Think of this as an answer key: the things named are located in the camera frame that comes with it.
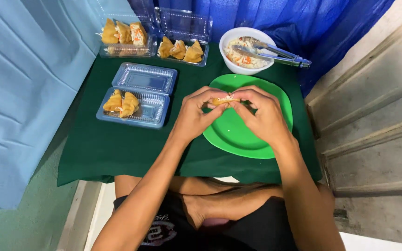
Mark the light blue cloth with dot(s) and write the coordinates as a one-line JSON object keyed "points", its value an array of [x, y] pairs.
{"points": [[23, 104]]}

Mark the person's right hand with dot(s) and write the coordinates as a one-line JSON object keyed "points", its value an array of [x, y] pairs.
{"points": [[267, 118]]}

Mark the weathered wooden door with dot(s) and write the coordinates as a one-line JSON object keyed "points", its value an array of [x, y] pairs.
{"points": [[379, 122]]}

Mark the black printed shorts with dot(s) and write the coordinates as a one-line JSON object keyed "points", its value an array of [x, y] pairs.
{"points": [[256, 233]]}

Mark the metal tongs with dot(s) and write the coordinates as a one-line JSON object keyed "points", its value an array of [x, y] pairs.
{"points": [[277, 55]]}

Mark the clear plastic hinged container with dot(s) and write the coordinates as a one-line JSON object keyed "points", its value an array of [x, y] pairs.
{"points": [[131, 50], [148, 78], [183, 24]]}

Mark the dark blue curtain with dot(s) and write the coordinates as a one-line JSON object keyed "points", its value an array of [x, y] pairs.
{"points": [[291, 21]]}

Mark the person's left hand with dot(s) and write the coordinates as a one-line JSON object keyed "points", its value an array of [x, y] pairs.
{"points": [[190, 115]]}

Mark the white bowl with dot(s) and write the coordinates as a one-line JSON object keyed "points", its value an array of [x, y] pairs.
{"points": [[232, 68]]}

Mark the green plastic plate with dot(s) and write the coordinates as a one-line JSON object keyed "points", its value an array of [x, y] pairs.
{"points": [[236, 136]]}

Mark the dark green tablecloth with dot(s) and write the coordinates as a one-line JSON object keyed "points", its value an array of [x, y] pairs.
{"points": [[117, 153]]}

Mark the stuffed fried tofu piece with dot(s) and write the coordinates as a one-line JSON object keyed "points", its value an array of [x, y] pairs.
{"points": [[109, 35], [178, 50], [139, 35], [194, 54], [113, 103], [123, 34], [165, 48], [128, 104], [223, 100]]}

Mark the shredded vegetable filling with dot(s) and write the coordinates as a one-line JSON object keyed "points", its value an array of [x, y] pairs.
{"points": [[237, 57]]}

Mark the person's legs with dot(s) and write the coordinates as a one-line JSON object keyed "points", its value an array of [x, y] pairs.
{"points": [[229, 205]]}

